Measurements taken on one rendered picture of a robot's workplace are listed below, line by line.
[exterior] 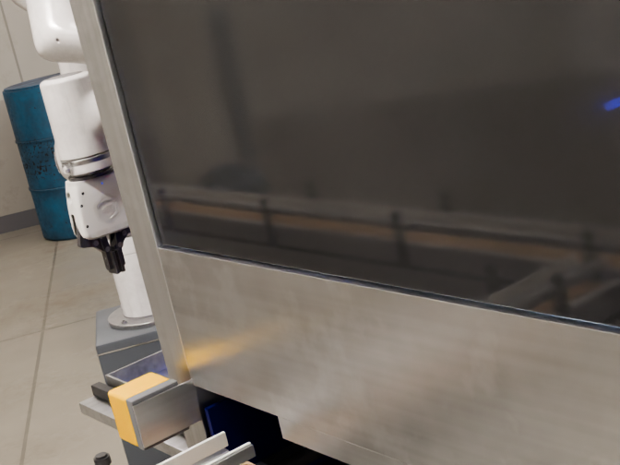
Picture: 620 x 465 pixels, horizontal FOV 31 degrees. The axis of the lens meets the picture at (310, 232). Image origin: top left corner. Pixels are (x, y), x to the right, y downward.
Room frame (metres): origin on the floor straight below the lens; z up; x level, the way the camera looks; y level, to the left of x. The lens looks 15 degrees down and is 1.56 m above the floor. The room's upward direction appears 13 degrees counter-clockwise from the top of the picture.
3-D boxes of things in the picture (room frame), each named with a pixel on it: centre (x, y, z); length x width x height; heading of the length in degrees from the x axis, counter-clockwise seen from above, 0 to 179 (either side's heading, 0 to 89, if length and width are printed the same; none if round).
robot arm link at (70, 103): (1.83, 0.32, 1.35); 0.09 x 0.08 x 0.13; 94
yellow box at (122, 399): (1.42, 0.26, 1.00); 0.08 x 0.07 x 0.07; 34
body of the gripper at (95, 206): (1.83, 0.33, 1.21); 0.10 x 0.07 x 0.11; 124
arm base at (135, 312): (2.30, 0.36, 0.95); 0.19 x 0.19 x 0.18
